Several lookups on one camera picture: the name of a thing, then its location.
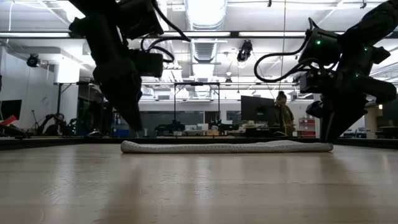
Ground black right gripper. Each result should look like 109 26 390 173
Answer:
306 67 398 143

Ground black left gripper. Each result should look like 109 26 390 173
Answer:
93 57 144 131

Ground grey microfiber towel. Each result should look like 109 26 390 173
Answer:
120 139 334 154

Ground blue storage bins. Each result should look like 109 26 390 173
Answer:
110 112 131 138

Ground black computer monitor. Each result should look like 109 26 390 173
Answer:
241 95 277 123
0 99 22 121
382 104 398 127

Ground red shelf rack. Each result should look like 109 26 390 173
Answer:
298 117 317 138

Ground person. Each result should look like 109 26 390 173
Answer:
273 90 295 137
45 113 68 136

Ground black ceiling spotlight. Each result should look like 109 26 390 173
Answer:
26 53 40 68
236 39 253 63

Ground red flat object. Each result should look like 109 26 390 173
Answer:
0 114 17 127

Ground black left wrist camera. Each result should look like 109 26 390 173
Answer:
133 51 165 78

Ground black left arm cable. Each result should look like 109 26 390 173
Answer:
139 0 192 63

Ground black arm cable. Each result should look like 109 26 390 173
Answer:
139 0 192 63
253 17 315 83

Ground black metal table frame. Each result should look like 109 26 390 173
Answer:
0 136 398 151

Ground thin hanging cable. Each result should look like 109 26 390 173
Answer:
275 0 287 94

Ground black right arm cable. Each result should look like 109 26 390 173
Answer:
253 17 315 83

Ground black overhead frame beam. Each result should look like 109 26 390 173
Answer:
0 30 346 39

